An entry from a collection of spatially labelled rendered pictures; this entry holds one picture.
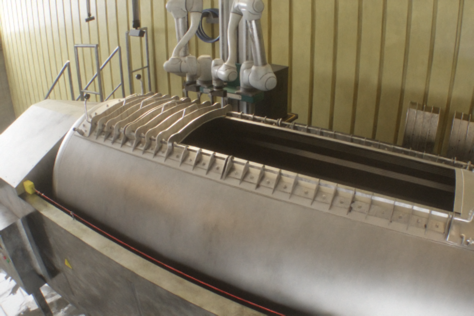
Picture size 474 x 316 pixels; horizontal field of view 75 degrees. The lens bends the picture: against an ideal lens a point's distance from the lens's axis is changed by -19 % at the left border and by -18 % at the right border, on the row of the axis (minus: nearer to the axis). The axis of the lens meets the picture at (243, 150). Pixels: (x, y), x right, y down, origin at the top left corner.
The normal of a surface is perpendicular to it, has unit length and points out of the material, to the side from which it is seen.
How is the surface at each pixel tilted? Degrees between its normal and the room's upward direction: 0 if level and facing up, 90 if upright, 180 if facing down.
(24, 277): 90
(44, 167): 90
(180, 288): 0
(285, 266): 60
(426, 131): 74
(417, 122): 69
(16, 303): 0
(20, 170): 21
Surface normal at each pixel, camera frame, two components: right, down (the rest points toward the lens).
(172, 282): -0.02, -0.90
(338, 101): -0.51, 0.38
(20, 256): 0.86, 0.21
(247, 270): -0.47, 0.00
